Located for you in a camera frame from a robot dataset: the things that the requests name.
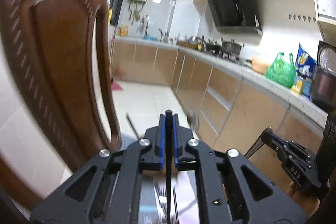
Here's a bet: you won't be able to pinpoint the black chopstick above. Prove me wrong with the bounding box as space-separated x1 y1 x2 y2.
165 110 173 224

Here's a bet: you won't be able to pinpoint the brown lower kitchen cabinets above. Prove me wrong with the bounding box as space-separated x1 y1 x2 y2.
111 40 326 188

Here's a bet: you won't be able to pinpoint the person's right hand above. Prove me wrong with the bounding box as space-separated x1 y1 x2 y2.
286 181 321 218

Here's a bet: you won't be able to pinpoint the dark rice cooker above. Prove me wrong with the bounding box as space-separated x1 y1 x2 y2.
310 41 336 113

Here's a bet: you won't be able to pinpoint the green plastic bag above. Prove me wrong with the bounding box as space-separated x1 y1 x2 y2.
265 52 296 88

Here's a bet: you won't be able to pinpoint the blue snack bag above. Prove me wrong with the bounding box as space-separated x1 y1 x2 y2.
294 44 317 79

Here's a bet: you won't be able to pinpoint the grey cooking pot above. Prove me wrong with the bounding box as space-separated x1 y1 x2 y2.
222 41 244 56

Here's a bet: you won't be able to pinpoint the yellow box on counter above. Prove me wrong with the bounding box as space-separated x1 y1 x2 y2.
120 24 129 36

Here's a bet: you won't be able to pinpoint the metal sink faucet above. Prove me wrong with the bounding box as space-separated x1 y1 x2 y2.
158 28 169 43

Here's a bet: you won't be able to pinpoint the black range hood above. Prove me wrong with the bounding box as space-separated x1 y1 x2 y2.
207 0 263 36

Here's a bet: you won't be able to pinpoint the brown carved wooden chair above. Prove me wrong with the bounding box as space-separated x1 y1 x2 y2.
0 0 122 212

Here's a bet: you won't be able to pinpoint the wall hook rail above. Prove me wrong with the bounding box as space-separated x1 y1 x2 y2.
288 14 316 23

